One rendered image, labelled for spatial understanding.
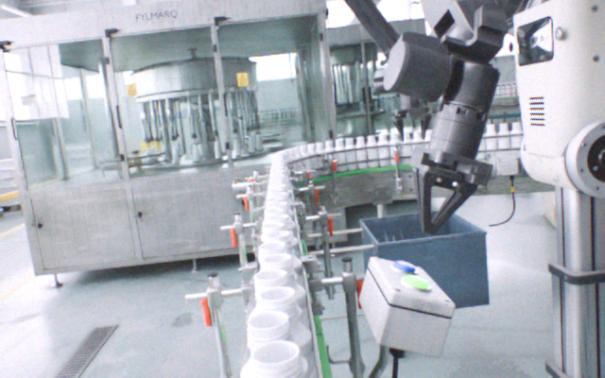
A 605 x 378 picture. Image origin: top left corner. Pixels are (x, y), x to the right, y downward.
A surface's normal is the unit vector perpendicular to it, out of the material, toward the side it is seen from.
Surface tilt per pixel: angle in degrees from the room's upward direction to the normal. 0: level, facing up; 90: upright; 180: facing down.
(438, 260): 90
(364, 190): 89
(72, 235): 90
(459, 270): 90
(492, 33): 64
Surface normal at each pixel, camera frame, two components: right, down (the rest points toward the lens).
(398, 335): 0.04, 0.14
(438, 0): -0.91, 0.26
